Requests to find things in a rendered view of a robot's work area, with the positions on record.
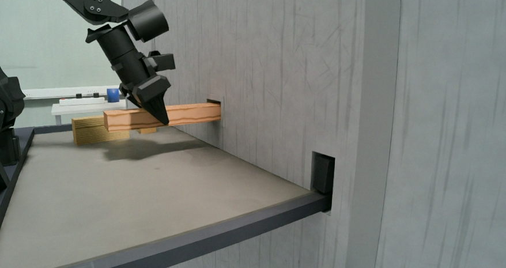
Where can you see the light wooden board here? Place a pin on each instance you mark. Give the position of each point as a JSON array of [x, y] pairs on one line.
[[139, 118]]

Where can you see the light wooden block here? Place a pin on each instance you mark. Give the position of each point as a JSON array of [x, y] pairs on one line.
[[149, 130], [90, 129]]

